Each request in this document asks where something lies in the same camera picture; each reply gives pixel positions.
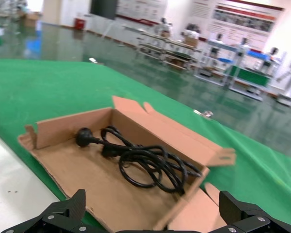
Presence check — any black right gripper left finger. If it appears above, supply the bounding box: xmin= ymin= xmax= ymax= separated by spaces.
xmin=1 ymin=189 xmax=93 ymax=233

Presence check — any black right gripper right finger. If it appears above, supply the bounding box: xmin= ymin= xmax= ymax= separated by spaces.
xmin=208 ymin=190 xmax=274 ymax=233

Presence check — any black power cord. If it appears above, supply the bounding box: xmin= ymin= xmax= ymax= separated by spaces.
xmin=75 ymin=125 xmax=202 ymax=196

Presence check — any open brown cardboard box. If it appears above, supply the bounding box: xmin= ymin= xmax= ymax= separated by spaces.
xmin=168 ymin=182 xmax=230 ymax=233
xmin=17 ymin=95 xmax=236 ymax=231

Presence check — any green table cloth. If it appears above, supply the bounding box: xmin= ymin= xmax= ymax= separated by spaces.
xmin=0 ymin=58 xmax=291 ymax=233

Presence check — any workbench rack with green panel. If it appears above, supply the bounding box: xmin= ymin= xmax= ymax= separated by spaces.
xmin=222 ymin=45 xmax=275 ymax=102

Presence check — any metal workbench rack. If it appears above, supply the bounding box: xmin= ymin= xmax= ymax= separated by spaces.
xmin=136 ymin=31 xmax=202 ymax=71

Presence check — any red container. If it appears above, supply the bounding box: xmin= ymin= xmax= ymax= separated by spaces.
xmin=74 ymin=17 xmax=87 ymax=31

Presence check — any brown cardboard carton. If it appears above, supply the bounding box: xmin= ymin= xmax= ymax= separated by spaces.
xmin=23 ymin=13 xmax=40 ymax=27

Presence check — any dark doorway panel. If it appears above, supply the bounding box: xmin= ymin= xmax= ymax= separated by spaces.
xmin=90 ymin=0 xmax=118 ymax=20

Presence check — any large wall display board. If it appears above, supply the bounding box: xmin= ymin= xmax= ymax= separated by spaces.
xmin=207 ymin=0 xmax=286 ymax=41

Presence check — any white wall notice board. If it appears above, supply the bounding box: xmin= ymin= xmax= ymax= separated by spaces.
xmin=116 ymin=0 xmax=168 ymax=27

